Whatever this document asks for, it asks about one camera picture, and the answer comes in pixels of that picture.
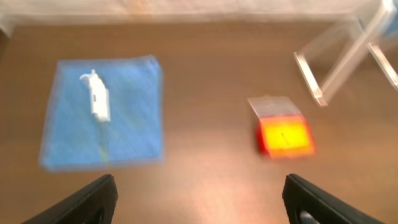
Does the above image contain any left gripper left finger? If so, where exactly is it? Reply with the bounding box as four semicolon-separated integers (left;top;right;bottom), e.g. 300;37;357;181
20;174;119;224

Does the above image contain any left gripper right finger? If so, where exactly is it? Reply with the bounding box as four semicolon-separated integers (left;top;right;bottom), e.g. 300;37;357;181
282;173;388;224

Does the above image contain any white pipette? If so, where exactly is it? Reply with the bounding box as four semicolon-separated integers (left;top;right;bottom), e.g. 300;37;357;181
79;68;112;163

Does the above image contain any red and yellow tip box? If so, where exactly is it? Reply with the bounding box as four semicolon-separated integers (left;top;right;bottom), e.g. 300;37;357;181
248;95;317;159

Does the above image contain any blue cloth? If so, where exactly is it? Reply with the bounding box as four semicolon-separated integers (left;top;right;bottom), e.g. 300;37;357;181
39;55;165;172

